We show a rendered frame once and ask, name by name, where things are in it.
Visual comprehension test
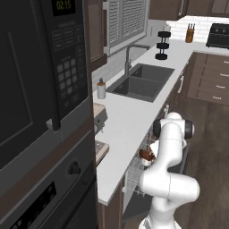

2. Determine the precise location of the dark dishwasher door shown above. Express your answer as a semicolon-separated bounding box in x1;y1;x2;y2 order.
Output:
121;142;191;225

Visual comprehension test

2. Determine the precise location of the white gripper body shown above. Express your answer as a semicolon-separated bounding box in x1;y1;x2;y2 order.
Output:
148;140;161;160

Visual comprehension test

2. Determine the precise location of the brown bowl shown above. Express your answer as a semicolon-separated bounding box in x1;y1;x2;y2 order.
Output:
139;148;157;161

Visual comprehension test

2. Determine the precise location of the white soap dispenser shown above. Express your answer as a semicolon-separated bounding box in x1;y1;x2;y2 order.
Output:
96;77;107;100

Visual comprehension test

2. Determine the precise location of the black three-tier stand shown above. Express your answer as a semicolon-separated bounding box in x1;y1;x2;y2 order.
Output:
154;30;173;61

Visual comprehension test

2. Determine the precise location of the white wire dishwasher rack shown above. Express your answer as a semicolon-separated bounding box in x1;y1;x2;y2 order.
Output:
123;131;157;199

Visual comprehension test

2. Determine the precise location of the silver toaster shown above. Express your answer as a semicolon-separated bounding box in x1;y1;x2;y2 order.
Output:
92;102;109;134

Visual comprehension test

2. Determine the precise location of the black built-in oven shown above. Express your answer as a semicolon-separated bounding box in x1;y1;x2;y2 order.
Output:
0;128;98;229

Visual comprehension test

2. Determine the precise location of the window with white blinds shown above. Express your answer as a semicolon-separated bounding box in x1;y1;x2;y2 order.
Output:
102;0;150;56

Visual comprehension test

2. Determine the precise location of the beige kitchen scale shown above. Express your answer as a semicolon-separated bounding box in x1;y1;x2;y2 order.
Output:
94;140;110;166

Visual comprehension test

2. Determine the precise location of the brown wall cupboard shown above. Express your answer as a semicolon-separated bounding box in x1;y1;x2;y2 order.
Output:
84;0;108;72

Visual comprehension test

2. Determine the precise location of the black toaster oven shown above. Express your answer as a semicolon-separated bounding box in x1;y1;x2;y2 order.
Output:
205;22;229;50

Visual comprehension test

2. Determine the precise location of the brown base cupboard door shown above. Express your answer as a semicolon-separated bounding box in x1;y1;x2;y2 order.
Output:
98;176;126;229

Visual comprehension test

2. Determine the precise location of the brown base cupboards run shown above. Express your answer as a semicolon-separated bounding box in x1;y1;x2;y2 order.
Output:
156;53;196;128

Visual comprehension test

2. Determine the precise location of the black microwave oven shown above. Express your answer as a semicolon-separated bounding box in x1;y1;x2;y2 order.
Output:
0;0;93;181

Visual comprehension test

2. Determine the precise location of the brown drawer unit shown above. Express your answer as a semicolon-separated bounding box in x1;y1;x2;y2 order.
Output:
186;52;229;106

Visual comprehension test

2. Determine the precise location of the dark grey tap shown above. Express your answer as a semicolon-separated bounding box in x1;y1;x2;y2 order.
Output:
123;43;152;77

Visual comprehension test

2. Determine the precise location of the black oven knob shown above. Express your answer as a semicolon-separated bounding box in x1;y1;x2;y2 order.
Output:
67;161;82;176

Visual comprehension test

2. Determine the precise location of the wooden knife block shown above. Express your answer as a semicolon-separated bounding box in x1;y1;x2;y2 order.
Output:
184;22;197;44

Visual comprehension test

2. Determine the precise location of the brown wall cupboards run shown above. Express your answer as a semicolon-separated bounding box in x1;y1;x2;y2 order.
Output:
148;0;229;21

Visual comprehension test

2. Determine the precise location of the white cup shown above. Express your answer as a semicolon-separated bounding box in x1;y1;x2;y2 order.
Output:
140;158;154;167

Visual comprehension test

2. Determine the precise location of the dark grey double sink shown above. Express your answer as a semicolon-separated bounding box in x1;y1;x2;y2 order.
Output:
106;63;176;104

